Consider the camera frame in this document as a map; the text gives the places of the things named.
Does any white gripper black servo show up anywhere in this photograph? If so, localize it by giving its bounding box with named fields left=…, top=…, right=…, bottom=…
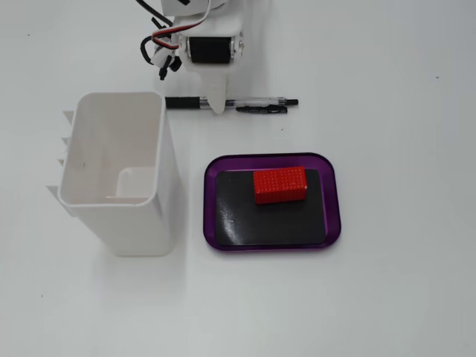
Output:
left=177, top=18, right=246, bottom=115

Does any red white black servo wire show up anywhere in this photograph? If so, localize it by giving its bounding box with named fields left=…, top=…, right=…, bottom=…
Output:
left=140, top=0, right=213, bottom=68

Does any white plastic pen holder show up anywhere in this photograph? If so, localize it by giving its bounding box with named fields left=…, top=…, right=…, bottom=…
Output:
left=46, top=91, right=183, bottom=257

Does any thick black cable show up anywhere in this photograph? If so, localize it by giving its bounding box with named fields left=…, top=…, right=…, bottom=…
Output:
left=135, top=0, right=176, bottom=30

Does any black clear ballpoint pen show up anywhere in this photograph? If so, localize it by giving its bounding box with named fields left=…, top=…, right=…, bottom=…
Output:
left=164, top=95, right=300, bottom=115

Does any purple metal tray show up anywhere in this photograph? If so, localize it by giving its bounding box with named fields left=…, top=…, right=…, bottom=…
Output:
left=202, top=151, right=342, bottom=254

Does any red studded block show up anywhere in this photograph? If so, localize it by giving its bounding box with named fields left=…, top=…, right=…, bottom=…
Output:
left=253, top=166, right=308, bottom=205

